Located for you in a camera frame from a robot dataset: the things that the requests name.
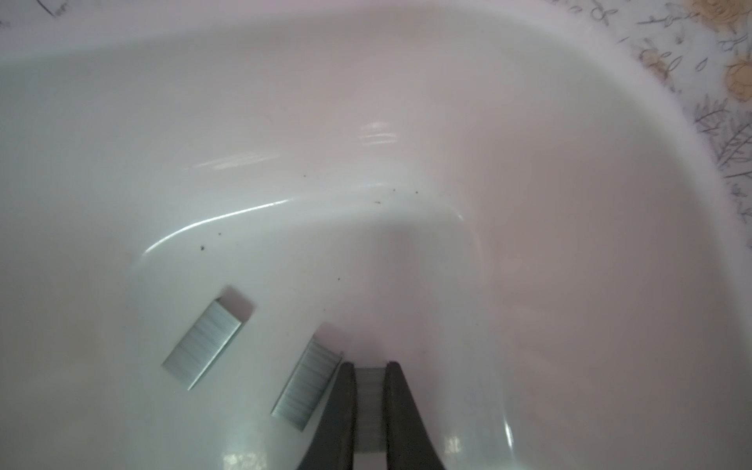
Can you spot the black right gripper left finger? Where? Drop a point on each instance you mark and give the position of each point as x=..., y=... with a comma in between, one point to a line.
x=332, y=447

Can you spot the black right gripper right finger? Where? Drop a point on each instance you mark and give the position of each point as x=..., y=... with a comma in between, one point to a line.
x=408, y=445

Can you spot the staple strip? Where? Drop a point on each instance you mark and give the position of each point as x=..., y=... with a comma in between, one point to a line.
x=202, y=345
x=306, y=384
x=370, y=434

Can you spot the white plastic tray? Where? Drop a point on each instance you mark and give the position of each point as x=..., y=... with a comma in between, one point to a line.
x=486, y=192

